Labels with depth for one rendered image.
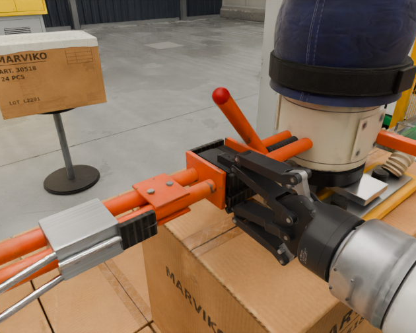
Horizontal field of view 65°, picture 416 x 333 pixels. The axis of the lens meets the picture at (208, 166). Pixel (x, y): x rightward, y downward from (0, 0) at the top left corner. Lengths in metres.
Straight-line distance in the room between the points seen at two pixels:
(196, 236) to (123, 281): 0.52
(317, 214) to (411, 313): 0.11
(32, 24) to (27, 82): 5.75
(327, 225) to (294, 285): 0.18
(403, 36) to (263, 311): 0.42
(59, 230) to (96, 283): 0.70
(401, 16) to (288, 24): 0.15
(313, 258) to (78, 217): 0.25
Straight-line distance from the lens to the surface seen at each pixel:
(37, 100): 2.20
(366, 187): 0.65
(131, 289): 1.03
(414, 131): 2.03
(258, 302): 0.48
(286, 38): 0.55
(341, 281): 0.34
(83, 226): 0.38
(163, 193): 0.41
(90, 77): 2.22
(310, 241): 0.35
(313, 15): 0.52
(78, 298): 1.05
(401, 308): 0.32
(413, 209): 0.73
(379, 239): 0.33
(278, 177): 0.37
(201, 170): 0.45
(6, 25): 7.80
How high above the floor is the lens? 1.32
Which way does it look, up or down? 30 degrees down
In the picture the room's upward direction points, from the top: straight up
